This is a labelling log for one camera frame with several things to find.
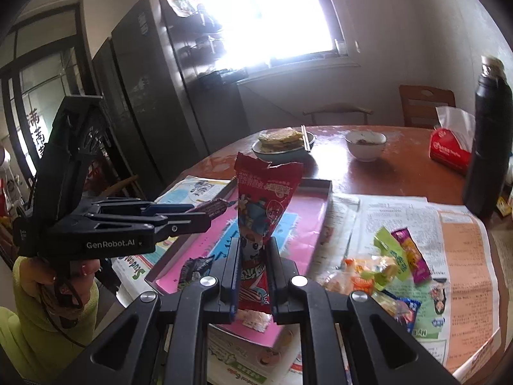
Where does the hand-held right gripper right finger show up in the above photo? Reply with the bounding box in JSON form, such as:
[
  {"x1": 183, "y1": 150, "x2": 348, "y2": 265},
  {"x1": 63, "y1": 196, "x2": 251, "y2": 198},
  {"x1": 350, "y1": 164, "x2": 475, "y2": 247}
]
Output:
[{"x1": 265, "y1": 237, "x2": 460, "y2": 385}]

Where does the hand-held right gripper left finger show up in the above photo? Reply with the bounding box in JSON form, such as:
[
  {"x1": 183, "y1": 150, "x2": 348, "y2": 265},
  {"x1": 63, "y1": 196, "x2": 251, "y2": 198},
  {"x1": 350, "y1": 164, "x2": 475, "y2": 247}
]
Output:
[{"x1": 54, "y1": 237, "x2": 243, "y2": 385}]

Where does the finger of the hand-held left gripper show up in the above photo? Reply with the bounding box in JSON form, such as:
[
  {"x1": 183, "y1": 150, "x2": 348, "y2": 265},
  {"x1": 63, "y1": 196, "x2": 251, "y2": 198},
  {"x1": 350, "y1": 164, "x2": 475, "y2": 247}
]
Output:
[
  {"x1": 85, "y1": 212, "x2": 214, "y2": 246},
  {"x1": 89, "y1": 198, "x2": 198, "y2": 216}
]

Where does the small dark red packet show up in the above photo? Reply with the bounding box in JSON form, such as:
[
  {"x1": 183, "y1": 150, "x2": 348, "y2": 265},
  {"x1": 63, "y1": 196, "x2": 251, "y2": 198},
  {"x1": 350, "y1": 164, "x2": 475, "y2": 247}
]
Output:
[{"x1": 196, "y1": 197, "x2": 234, "y2": 220}]

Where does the pink cardboard box tray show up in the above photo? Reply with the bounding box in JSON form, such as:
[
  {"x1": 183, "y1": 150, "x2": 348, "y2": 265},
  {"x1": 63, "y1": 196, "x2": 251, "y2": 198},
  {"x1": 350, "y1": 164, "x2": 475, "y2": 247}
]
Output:
[{"x1": 144, "y1": 176, "x2": 333, "y2": 349}]

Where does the orange snack packet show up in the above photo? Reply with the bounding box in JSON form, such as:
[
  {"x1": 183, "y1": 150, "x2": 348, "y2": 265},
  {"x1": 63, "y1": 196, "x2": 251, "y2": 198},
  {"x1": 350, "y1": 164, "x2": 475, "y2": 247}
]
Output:
[{"x1": 321, "y1": 257, "x2": 385, "y2": 295}]

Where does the red cartoon snack packet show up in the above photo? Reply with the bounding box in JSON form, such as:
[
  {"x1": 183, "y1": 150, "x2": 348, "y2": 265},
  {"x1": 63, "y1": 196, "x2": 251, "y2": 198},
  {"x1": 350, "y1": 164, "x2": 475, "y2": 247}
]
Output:
[{"x1": 233, "y1": 151, "x2": 304, "y2": 331}]

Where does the green snack packet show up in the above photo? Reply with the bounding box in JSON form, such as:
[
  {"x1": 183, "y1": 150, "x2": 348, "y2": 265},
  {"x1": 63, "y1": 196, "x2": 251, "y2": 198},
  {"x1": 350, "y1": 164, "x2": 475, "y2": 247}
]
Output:
[{"x1": 353, "y1": 227, "x2": 413, "y2": 289}]

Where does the person's left forearm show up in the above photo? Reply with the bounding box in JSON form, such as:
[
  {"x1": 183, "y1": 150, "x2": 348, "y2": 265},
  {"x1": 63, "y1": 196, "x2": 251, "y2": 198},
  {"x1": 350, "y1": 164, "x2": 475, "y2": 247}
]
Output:
[{"x1": 10, "y1": 259, "x2": 101, "y2": 381}]

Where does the person's left hand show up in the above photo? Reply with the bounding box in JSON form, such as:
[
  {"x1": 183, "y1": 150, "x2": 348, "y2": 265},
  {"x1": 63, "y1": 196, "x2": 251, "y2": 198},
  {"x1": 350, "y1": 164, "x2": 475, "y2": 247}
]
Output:
[{"x1": 17, "y1": 254, "x2": 103, "y2": 289}]

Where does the colourful printed newspaper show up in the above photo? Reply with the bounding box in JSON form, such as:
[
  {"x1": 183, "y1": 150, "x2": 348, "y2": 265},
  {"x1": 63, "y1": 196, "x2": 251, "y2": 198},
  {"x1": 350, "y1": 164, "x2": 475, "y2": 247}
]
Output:
[{"x1": 112, "y1": 175, "x2": 307, "y2": 385}]

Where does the dark small snack packet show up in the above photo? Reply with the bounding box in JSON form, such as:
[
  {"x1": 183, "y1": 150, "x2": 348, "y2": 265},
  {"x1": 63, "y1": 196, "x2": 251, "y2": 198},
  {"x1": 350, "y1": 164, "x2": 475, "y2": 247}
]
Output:
[{"x1": 176, "y1": 256, "x2": 217, "y2": 293}]

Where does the glass sliding door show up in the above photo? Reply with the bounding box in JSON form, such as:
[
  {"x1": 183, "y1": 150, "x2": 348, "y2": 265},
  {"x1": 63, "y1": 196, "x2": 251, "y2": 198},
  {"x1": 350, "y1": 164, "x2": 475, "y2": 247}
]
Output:
[{"x1": 0, "y1": 2, "x2": 97, "y2": 193}]

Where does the dark grey refrigerator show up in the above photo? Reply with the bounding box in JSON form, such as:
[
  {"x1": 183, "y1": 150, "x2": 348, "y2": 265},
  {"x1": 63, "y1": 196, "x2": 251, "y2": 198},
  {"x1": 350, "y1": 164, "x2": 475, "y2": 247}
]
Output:
[{"x1": 110, "y1": 0, "x2": 251, "y2": 201}]

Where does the grey plate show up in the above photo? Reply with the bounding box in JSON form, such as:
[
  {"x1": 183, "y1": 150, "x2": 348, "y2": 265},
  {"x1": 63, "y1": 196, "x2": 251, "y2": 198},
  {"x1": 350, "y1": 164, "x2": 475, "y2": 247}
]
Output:
[{"x1": 252, "y1": 136, "x2": 316, "y2": 165}]

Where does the blue cookie packet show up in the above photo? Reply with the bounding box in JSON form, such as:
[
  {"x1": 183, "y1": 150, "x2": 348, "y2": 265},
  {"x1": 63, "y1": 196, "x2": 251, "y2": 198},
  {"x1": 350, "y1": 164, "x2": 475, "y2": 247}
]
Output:
[{"x1": 377, "y1": 289, "x2": 421, "y2": 333}]

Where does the stack of pancakes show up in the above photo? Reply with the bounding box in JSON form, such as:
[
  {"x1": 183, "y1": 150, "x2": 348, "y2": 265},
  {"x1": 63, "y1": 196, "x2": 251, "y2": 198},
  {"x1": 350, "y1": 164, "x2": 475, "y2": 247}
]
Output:
[{"x1": 257, "y1": 127, "x2": 304, "y2": 153}]

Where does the purple candy packet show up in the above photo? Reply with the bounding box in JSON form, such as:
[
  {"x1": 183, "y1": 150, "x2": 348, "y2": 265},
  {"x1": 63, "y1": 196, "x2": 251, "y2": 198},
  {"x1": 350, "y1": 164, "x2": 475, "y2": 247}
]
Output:
[{"x1": 391, "y1": 228, "x2": 432, "y2": 285}]

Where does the white ceramic bowl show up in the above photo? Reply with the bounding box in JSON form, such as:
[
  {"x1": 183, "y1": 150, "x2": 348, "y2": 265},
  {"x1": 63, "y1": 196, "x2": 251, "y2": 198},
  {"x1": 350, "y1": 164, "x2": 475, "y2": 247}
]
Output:
[{"x1": 345, "y1": 130, "x2": 388, "y2": 163}]

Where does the cluttered shelf rack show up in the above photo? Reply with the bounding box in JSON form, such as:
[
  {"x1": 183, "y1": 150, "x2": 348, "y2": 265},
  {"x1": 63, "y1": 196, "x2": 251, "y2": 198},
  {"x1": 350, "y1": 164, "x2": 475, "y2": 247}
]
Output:
[{"x1": 188, "y1": 0, "x2": 249, "y2": 89}]

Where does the crumpled bag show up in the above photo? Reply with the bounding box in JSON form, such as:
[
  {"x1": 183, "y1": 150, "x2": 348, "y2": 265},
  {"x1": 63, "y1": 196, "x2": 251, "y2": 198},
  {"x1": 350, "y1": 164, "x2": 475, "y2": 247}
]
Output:
[{"x1": 160, "y1": 0, "x2": 197, "y2": 19}]

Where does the red tissue pack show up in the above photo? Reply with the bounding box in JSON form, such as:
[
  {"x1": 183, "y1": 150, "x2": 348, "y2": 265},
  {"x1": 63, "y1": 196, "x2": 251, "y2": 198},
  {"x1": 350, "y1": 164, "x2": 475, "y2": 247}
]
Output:
[{"x1": 429, "y1": 105, "x2": 477, "y2": 175}]

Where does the wooden chair with solid back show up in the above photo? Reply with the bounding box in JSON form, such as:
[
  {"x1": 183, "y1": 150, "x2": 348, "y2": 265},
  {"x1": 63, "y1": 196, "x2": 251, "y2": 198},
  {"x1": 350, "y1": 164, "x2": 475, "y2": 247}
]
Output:
[{"x1": 399, "y1": 84, "x2": 457, "y2": 129}]

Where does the bright window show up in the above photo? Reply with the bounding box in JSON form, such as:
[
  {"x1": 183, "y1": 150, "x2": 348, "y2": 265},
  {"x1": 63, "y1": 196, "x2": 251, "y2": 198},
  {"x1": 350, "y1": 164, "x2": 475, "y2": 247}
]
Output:
[{"x1": 186, "y1": 0, "x2": 361, "y2": 69}]

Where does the small yellow sachet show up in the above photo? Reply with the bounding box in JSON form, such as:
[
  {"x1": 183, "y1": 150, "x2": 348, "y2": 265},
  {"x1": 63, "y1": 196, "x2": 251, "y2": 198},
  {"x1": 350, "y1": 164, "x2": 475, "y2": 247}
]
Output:
[{"x1": 496, "y1": 194, "x2": 513, "y2": 219}]

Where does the black thermos bottle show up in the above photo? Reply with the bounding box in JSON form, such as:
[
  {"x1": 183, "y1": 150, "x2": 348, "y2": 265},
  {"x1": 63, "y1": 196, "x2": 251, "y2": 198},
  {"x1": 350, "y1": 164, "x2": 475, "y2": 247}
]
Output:
[{"x1": 463, "y1": 54, "x2": 513, "y2": 221}]

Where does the black cable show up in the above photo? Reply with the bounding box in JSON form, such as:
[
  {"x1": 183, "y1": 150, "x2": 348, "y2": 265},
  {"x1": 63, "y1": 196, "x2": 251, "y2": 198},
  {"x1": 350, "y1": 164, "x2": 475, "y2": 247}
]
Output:
[{"x1": 38, "y1": 259, "x2": 87, "y2": 347}]

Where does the wooden chair with curved rail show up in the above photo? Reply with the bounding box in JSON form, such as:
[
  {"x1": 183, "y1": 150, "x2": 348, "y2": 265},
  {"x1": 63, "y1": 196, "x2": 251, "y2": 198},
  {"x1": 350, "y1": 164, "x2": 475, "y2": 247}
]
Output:
[{"x1": 302, "y1": 103, "x2": 374, "y2": 127}]

